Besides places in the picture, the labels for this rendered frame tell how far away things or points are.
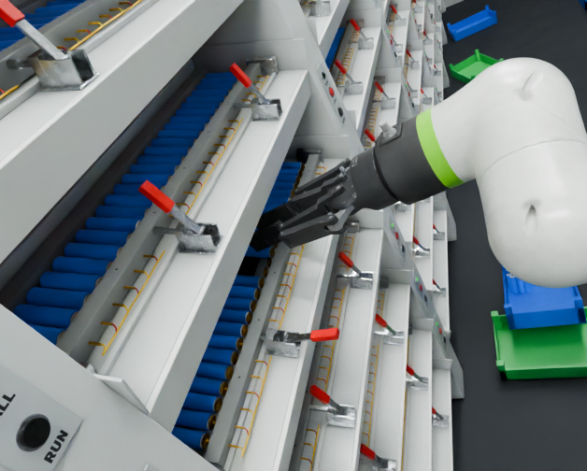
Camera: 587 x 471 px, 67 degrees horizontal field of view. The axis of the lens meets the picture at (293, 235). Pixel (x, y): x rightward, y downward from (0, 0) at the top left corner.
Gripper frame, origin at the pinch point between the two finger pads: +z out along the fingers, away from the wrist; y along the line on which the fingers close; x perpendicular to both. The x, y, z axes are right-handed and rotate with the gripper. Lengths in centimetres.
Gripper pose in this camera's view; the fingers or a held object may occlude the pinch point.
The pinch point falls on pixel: (270, 227)
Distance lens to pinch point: 65.9
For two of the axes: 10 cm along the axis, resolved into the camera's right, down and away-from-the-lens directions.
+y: -2.2, 6.9, -6.9
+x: 6.2, 6.5, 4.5
